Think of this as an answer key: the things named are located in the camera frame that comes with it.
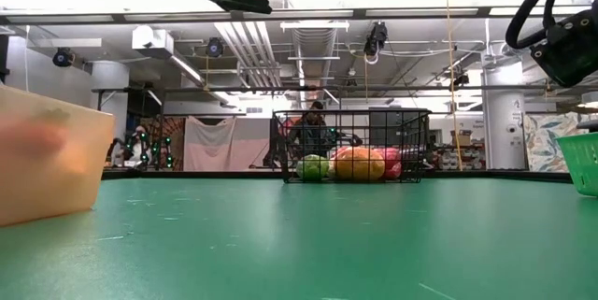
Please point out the green bumpy cucumber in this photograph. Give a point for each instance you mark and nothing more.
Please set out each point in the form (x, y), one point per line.
(313, 167)

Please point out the background black robot arm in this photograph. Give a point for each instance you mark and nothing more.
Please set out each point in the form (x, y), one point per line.
(161, 150)

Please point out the long ceiling light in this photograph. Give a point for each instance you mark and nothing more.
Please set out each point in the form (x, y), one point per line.
(187, 68)

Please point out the white ceiling air unit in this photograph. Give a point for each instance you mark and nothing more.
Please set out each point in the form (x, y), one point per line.
(152, 40)

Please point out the black horizontal pipe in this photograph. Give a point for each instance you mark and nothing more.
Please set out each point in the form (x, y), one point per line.
(233, 89)

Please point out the brown patterned hanging cloth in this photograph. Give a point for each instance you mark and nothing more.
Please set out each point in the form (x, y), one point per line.
(175, 127)

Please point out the person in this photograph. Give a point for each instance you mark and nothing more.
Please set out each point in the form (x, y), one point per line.
(317, 105)
(138, 143)

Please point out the white round column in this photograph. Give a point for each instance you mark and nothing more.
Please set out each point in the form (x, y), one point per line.
(109, 90)
(502, 122)

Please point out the pale pink hanging cloth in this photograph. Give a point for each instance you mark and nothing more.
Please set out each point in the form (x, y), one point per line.
(210, 143)

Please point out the orange pumpkin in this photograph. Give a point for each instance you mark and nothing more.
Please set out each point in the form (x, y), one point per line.
(359, 164)

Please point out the translucent orange plastic tray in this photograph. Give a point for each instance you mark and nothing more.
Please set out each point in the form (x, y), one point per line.
(56, 188)

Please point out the cardboard box on shelf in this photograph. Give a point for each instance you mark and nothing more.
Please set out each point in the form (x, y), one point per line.
(462, 138)

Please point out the colourful patterned partition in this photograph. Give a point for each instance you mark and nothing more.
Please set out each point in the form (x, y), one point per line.
(544, 141)

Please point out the green plastic basket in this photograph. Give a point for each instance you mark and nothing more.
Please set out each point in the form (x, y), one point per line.
(581, 164)

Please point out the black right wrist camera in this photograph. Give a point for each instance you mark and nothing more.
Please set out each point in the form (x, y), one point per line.
(567, 52)

